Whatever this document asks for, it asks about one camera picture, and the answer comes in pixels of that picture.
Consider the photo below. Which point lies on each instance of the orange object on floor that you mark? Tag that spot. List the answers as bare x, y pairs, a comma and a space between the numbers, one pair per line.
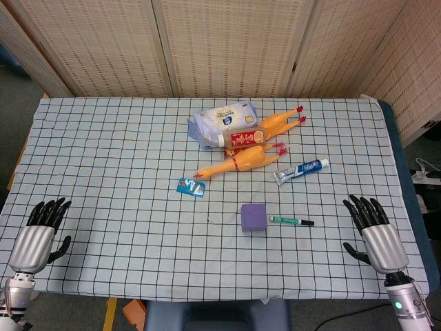
135, 310

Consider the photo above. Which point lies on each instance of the small blue sachet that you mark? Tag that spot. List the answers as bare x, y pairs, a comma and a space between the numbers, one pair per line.
190, 187

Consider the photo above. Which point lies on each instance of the beige folding screen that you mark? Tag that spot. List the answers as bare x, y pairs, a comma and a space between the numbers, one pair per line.
224, 45

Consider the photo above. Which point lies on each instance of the blue white toothpaste tube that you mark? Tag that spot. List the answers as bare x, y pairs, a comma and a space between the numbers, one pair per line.
303, 169

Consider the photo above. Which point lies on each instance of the pale blue snack bag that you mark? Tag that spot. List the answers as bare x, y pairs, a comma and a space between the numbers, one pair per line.
220, 117

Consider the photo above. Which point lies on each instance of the green black marker pen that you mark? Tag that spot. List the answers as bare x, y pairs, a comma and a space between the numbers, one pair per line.
287, 220

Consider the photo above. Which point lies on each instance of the blue padded robot base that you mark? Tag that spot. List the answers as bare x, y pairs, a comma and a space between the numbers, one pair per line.
217, 315

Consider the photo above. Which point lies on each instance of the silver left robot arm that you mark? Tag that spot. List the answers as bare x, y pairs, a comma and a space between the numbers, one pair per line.
15, 293

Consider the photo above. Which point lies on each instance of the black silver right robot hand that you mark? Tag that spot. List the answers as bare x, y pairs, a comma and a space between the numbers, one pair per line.
384, 246

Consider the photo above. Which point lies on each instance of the checked light blue tablecloth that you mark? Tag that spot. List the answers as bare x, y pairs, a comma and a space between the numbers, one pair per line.
120, 155

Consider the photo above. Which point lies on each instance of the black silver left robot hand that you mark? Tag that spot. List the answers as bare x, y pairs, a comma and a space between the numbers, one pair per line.
31, 245

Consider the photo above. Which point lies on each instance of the purple foam cube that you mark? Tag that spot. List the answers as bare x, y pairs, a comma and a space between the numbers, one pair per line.
254, 219

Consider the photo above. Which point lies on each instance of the brown drink bottle red label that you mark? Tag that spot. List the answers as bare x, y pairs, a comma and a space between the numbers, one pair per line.
243, 137

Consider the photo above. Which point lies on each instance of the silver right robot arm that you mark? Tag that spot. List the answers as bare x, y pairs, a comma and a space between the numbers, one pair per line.
408, 303

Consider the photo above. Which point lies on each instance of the yellow rubber chicken toy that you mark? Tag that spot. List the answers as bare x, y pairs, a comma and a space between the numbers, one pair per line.
246, 160
275, 122

